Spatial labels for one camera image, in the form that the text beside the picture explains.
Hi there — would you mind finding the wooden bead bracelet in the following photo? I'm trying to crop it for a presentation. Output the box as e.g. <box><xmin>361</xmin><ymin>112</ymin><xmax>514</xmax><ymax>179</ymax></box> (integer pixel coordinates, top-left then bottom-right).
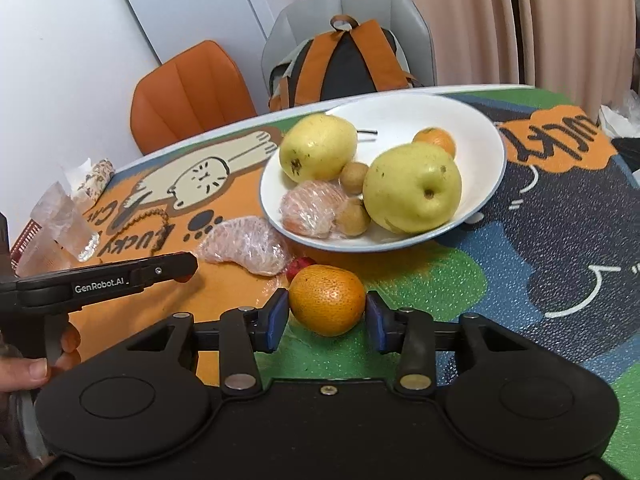
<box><xmin>112</xmin><ymin>207</ymin><xmax>174</xmax><ymax>252</ymax></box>

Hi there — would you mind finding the white bowl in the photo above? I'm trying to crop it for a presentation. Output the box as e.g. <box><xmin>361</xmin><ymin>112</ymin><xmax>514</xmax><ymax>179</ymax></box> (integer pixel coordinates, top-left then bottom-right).
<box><xmin>259</xmin><ymin>92</ymin><xmax>506</xmax><ymax>254</ymax></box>

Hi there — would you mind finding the small red tomato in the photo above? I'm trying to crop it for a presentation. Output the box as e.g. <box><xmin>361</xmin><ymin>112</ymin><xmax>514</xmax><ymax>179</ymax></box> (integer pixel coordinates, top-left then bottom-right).
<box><xmin>285</xmin><ymin>256</ymin><xmax>317</xmax><ymax>281</ymax></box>

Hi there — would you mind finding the orange and grey backpack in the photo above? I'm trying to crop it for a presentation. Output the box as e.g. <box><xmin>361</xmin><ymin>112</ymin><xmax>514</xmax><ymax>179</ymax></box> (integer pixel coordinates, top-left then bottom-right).
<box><xmin>268</xmin><ymin>15</ymin><xmax>422</xmax><ymax>112</ymax></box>

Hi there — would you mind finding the small brown kiwi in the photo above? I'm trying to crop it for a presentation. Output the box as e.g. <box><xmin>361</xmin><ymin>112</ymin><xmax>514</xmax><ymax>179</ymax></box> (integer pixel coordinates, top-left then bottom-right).
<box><xmin>334</xmin><ymin>198</ymin><xmax>372</xmax><ymax>237</ymax></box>
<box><xmin>339</xmin><ymin>161</ymin><xmax>371</xmax><ymax>195</ymax></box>

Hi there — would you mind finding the white refrigerator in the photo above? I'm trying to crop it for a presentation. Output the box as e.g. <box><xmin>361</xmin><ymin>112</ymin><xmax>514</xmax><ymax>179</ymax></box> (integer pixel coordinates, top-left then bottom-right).
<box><xmin>115</xmin><ymin>0</ymin><xmax>312</xmax><ymax>67</ymax></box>

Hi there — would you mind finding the patterned pouch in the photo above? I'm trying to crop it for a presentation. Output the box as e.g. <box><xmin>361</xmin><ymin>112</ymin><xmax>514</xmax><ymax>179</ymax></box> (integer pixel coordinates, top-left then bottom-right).
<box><xmin>80</xmin><ymin>158</ymin><xmax>117</xmax><ymax>199</ymax></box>

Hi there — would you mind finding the orange mandarin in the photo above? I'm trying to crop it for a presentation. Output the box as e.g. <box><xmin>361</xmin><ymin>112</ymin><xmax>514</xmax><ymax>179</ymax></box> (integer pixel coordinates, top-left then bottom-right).
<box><xmin>412</xmin><ymin>127</ymin><xmax>457</xmax><ymax>159</ymax></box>
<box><xmin>288</xmin><ymin>265</ymin><xmax>367</xmax><ymax>337</ymax></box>

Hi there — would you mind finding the orange chair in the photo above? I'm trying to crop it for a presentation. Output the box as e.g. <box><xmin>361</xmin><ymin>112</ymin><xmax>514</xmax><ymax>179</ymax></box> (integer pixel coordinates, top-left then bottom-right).
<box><xmin>130</xmin><ymin>40</ymin><xmax>259</xmax><ymax>156</ymax></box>

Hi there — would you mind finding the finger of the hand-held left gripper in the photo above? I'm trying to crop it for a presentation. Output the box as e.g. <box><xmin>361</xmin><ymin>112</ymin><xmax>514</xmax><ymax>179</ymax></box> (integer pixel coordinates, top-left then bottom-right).
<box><xmin>140</xmin><ymin>252</ymin><xmax>199</xmax><ymax>292</ymax></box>

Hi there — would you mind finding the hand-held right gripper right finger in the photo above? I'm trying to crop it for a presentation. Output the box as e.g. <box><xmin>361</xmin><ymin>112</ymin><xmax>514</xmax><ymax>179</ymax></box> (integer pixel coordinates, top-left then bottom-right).
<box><xmin>366</xmin><ymin>290</ymin><xmax>523</xmax><ymax>397</ymax></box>

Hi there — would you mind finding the plastic-wrapped pomelo segment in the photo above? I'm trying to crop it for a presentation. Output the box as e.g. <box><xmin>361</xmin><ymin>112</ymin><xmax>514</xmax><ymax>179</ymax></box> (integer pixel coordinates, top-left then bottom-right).
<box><xmin>279</xmin><ymin>180</ymin><xmax>351</xmax><ymax>240</ymax></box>
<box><xmin>197</xmin><ymin>216</ymin><xmax>294</xmax><ymax>277</ymax></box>

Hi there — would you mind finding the elongated yellow pear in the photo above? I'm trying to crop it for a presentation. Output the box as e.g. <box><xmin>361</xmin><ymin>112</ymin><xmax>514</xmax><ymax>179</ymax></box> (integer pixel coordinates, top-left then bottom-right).
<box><xmin>279</xmin><ymin>113</ymin><xmax>377</xmax><ymax>184</ymax></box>

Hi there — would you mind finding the white plastic bag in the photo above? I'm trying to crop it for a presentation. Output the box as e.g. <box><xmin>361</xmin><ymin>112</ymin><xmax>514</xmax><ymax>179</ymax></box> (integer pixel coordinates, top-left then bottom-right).
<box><xmin>597</xmin><ymin>94</ymin><xmax>640</xmax><ymax>139</ymax></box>

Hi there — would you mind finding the grey chair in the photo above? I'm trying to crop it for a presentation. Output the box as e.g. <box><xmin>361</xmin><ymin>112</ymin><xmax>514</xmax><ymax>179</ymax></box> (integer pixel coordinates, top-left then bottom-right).
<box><xmin>261</xmin><ymin>0</ymin><xmax>437</xmax><ymax>107</ymax></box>

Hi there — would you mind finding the person's left hand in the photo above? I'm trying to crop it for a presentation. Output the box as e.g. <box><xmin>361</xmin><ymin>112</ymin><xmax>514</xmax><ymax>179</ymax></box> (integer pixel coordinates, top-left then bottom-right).
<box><xmin>0</xmin><ymin>322</ymin><xmax>82</xmax><ymax>394</ymax></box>

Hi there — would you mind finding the round yellow pear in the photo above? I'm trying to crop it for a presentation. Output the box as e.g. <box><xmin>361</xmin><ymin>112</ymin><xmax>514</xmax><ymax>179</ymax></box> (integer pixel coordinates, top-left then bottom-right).
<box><xmin>362</xmin><ymin>142</ymin><xmax>463</xmax><ymax>234</ymax></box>

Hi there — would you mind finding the dark cloth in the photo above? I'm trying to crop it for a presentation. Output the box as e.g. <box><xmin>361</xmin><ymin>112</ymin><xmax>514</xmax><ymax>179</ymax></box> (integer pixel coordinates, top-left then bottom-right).
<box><xmin>612</xmin><ymin>136</ymin><xmax>640</xmax><ymax>172</ymax></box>

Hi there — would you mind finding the small orange plastic basket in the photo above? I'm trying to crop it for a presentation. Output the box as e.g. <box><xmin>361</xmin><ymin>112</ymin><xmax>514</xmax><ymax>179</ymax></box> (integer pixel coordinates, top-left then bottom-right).
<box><xmin>9</xmin><ymin>219</ymin><xmax>42</xmax><ymax>275</ymax></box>

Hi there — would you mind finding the colourful printed table mat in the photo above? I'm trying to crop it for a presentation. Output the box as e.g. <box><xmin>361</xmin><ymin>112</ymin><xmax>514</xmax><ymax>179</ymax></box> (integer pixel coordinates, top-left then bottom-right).
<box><xmin>9</xmin><ymin>85</ymin><xmax>640</xmax><ymax>480</ymax></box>

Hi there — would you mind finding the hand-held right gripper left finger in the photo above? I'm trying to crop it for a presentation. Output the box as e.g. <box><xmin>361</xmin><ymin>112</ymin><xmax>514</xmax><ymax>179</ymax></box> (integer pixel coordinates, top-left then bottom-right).
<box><xmin>122</xmin><ymin>289</ymin><xmax>291</xmax><ymax>398</ymax></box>

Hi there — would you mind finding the clear plastic cup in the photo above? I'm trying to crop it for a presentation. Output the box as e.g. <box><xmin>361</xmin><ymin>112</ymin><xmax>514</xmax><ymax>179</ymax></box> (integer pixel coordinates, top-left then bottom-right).
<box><xmin>30</xmin><ymin>182</ymin><xmax>102</xmax><ymax>263</ymax></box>

